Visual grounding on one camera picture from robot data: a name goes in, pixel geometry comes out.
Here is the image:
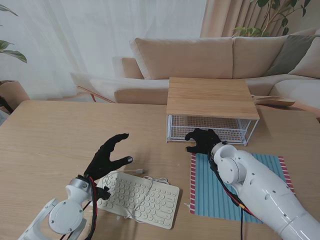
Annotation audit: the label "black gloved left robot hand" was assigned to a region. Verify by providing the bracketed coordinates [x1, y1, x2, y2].
[83, 133, 134, 181]

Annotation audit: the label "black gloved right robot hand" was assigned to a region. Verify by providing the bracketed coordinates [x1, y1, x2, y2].
[184, 127, 222, 156]

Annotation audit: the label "white wire mesh drawer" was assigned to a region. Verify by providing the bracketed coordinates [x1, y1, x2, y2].
[167, 114, 252, 146]

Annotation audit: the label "blue striped red-bordered mouse pad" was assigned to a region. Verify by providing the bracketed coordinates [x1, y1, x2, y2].
[189, 152, 296, 225]

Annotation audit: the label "cream round-key keyboard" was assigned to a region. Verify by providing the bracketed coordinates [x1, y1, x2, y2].
[96, 172, 181, 230]

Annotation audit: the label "white lounge chair wooden legs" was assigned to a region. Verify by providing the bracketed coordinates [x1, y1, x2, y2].
[69, 71, 121, 104]

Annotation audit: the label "shallow wooden tray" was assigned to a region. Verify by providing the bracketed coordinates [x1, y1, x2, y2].
[252, 94, 296, 108]

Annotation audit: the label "beige fabric sofa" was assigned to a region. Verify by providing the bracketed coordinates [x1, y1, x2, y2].
[114, 28, 320, 105]

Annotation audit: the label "tall green leafy plant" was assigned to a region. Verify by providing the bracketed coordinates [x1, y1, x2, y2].
[232, 0, 308, 38]

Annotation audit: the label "beige pleated curtain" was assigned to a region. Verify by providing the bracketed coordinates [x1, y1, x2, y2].
[199, 0, 320, 38]

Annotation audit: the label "sheer white curtain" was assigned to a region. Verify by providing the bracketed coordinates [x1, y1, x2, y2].
[0, 0, 208, 101]

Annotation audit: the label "grey sofa cushion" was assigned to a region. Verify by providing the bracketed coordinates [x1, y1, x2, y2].
[264, 33, 320, 77]

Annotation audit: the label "light beige sofa cushion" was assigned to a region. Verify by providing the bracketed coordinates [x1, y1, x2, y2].
[288, 37, 320, 80]

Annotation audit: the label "broad-leaf green plant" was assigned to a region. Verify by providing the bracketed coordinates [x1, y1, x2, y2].
[0, 3, 28, 65]

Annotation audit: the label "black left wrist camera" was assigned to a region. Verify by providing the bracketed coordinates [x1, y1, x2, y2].
[96, 186, 112, 201]

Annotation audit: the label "wooden-topped tabletop organizer frame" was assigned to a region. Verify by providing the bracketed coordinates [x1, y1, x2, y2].
[166, 76, 261, 147]

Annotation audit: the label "left arm black red cable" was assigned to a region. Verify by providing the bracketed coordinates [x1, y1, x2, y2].
[59, 174, 100, 240]

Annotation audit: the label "arm black red cable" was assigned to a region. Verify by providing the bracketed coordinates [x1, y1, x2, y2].
[207, 152, 263, 240]
[59, 174, 100, 240]

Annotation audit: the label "right arm black red cable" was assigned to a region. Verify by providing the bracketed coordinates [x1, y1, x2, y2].
[207, 152, 263, 240]

